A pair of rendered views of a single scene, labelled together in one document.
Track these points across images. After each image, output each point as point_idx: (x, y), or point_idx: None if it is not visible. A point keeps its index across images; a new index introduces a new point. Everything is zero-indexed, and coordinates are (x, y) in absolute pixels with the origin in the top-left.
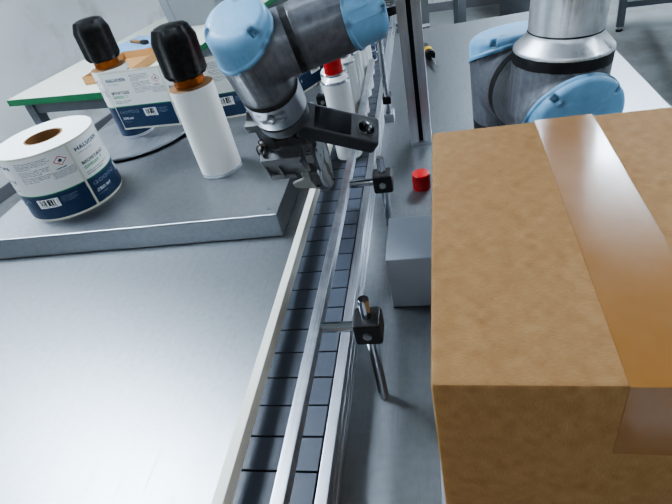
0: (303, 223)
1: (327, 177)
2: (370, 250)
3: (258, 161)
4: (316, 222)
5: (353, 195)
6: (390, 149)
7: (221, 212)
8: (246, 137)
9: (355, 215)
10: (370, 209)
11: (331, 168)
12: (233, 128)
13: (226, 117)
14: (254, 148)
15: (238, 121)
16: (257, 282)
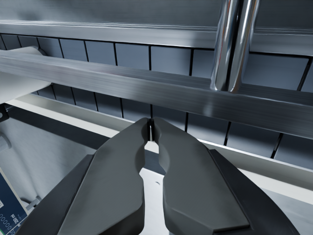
0: (273, 183)
1: (193, 164)
2: (268, 24)
3: (67, 172)
4: (212, 132)
5: (139, 61)
6: (10, 4)
7: (156, 224)
8: (34, 173)
9: (209, 57)
10: (164, 26)
11: (129, 135)
12: (25, 179)
13: (15, 194)
14: (48, 170)
15: (16, 173)
16: (282, 196)
